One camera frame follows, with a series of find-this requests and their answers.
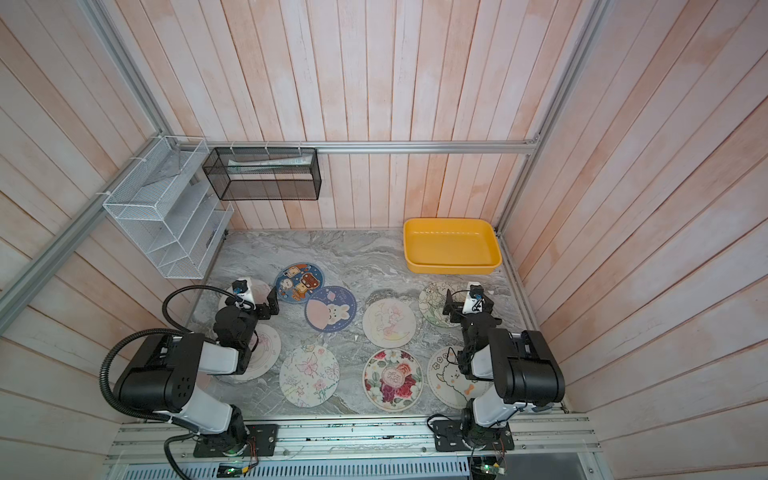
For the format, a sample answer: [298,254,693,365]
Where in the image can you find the green flowers pattern coaster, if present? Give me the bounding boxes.
[419,281,466,328]

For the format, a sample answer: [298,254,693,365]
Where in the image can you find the purple bunny coaster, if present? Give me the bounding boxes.
[305,286,357,333]

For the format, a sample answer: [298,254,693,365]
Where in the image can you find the cream pink drawing coaster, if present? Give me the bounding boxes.
[363,298,417,348]

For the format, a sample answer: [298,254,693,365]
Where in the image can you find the yellow plastic storage box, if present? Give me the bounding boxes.
[403,218,502,275]

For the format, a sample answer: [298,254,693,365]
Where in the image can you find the alpaca cartoon coaster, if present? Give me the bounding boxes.
[427,346,492,409]

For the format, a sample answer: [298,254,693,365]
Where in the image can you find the red roses floral coaster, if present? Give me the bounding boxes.
[362,348,425,413]

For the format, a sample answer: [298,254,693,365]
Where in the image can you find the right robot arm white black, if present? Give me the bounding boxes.
[443,284,566,447]

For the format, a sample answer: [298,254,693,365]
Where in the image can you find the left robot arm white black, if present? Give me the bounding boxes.
[99,279,279,455]

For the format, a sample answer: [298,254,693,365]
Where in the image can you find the pink kitty coaster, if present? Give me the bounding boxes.
[218,277,272,311]

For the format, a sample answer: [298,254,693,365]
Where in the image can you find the blue bears cartoon coaster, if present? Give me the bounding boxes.
[274,263,325,304]

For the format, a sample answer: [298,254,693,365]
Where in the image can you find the white pink bow coaster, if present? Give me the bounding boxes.
[220,323,281,383]

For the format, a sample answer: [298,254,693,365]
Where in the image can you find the butterfly floral coaster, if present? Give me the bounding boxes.
[279,345,340,408]

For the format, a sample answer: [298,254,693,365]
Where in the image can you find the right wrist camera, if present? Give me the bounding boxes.
[462,283,485,315]

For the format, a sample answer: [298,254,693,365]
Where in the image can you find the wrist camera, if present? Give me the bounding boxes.
[231,279,253,302]
[462,283,485,315]

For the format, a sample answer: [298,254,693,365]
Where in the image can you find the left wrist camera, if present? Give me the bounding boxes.
[231,279,253,302]

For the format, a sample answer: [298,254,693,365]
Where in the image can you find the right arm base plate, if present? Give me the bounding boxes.
[427,417,515,452]

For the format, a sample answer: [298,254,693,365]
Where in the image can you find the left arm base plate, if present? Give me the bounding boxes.
[193,424,279,458]

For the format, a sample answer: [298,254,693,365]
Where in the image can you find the black wire mesh basket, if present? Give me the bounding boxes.
[202,146,322,201]

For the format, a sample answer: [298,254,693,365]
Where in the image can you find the white wire mesh shelf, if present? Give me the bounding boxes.
[103,136,233,280]

